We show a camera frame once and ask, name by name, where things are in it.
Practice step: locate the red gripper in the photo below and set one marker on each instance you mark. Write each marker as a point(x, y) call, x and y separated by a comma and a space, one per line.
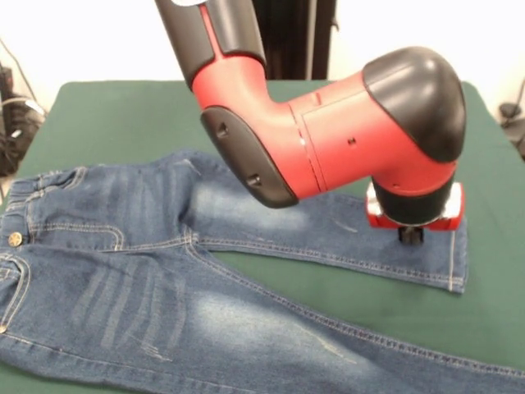
point(455, 219)

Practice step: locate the blue denim jeans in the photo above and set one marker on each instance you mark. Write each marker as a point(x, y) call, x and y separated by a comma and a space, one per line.
point(123, 287)

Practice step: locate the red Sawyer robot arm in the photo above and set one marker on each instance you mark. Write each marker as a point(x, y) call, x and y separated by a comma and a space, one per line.
point(328, 123)

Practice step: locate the dark green table cloth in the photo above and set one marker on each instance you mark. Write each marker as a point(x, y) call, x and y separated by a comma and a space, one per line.
point(102, 123)

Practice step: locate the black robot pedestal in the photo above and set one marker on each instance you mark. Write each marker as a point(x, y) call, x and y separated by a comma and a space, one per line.
point(295, 41)

